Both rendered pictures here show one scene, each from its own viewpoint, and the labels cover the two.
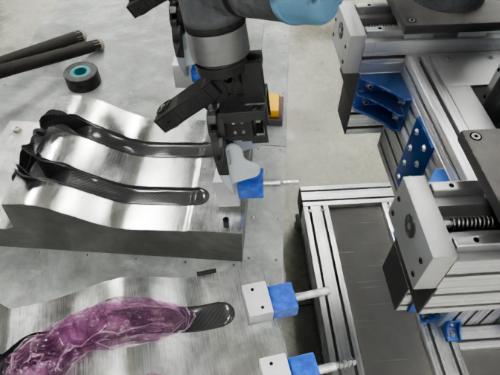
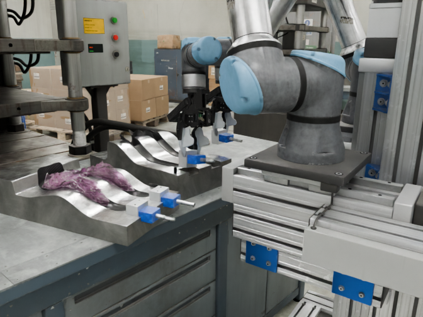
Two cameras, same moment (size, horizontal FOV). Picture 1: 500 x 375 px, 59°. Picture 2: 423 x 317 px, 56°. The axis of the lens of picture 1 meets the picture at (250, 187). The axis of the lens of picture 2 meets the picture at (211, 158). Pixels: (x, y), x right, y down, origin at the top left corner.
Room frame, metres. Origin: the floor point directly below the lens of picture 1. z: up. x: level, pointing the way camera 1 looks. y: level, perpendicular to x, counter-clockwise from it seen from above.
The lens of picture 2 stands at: (-0.48, -0.78, 1.29)
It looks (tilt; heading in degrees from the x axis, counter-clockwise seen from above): 16 degrees down; 38
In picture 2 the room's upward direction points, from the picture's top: 1 degrees clockwise
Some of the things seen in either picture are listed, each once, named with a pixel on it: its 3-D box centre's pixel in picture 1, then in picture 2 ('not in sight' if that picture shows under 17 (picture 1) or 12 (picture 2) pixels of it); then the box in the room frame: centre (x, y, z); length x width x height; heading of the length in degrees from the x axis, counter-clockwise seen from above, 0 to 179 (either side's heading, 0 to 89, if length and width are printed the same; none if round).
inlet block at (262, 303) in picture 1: (287, 299); (174, 200); (0.29, -0.06, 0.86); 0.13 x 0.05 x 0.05; 103
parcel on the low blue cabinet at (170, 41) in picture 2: not in sight; (169, 41); (5.94, 5.34, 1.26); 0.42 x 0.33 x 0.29; 97
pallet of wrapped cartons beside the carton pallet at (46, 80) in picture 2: not in sight; (80, 102); (2.75, 3.97, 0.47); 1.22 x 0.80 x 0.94; 101
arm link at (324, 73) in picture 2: not in sight; (313, 82); (0.35, -0.42, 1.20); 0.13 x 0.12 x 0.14; 147
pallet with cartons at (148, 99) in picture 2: not in sight; (123, 99); (3.72, 4.25, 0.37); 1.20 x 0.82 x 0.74; 105
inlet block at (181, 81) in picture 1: (207, 71); (228, 138); (0.75, 0.09, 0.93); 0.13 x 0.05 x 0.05; 86
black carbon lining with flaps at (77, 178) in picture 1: (111, 158); (157, 146); (0.52, 0.24, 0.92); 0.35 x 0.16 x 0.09; 86
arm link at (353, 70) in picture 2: not in sight; (371, 70); (0.86, -0.38, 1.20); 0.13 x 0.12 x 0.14; 27
